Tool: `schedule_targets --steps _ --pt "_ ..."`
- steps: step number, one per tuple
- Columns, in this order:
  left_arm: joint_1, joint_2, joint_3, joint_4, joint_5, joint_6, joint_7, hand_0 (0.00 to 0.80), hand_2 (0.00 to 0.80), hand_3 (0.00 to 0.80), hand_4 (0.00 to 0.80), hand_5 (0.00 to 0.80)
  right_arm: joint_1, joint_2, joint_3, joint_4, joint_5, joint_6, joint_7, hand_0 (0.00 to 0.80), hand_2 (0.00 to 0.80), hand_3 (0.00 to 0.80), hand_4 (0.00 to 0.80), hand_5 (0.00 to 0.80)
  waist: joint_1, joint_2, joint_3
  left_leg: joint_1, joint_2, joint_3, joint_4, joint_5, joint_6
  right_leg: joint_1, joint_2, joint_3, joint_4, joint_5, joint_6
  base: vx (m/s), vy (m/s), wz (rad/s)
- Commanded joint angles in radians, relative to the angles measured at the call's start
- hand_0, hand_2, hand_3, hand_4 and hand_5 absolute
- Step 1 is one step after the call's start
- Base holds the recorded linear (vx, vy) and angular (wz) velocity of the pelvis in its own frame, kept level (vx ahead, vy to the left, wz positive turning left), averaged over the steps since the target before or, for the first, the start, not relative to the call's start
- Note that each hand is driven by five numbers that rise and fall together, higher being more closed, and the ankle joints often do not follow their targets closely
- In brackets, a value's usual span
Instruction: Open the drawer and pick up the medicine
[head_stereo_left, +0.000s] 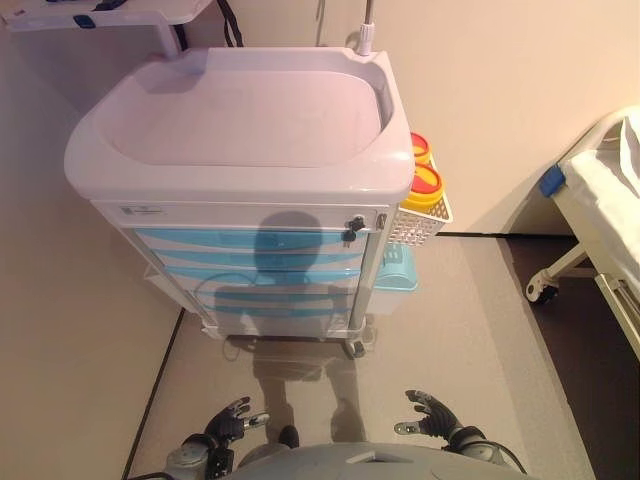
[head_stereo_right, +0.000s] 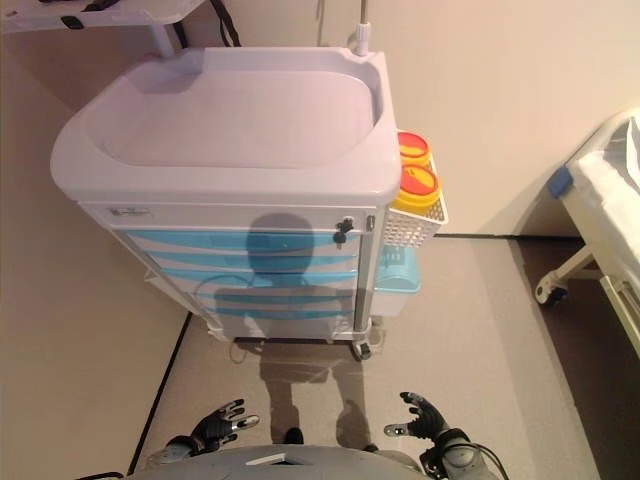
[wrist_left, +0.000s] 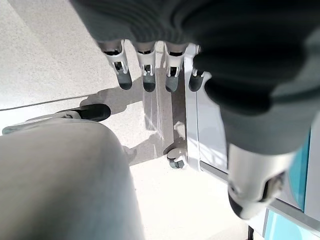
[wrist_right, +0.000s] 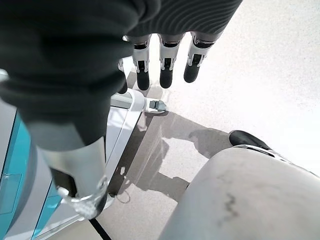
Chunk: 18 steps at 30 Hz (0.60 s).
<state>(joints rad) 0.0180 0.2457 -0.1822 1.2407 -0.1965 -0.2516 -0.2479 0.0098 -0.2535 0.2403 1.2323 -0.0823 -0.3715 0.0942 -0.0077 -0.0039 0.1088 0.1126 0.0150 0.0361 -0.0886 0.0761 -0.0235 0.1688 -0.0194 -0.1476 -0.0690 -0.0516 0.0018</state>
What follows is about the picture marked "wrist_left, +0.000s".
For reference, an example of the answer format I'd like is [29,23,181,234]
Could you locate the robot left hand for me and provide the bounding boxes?
[69,0,320,221]

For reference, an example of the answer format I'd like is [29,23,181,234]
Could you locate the white medical cart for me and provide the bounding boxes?
[184,43,320,240]

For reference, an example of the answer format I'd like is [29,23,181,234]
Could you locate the cart caster wheel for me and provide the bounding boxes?
[166,147,188,170]

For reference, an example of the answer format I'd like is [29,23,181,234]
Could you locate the thin grey cable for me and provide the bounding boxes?
[0,96,89,111]

